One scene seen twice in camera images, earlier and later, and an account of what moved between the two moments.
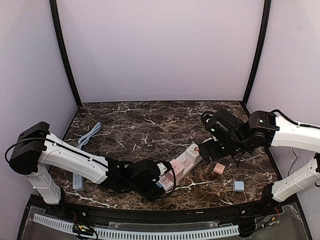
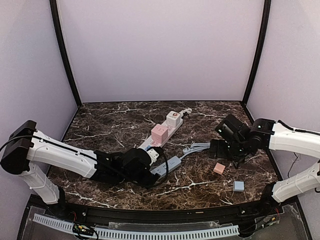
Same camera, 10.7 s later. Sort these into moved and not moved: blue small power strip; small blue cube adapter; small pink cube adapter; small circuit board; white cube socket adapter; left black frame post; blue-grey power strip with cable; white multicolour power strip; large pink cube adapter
Moved: white multicolour power strip; large pink cube adapter; white cube socket adapter; blue-grey power strip with cable; blue small power strip
Not moved: small blue cube adapter; left black frame post; small circuit board; small pink cube adapter
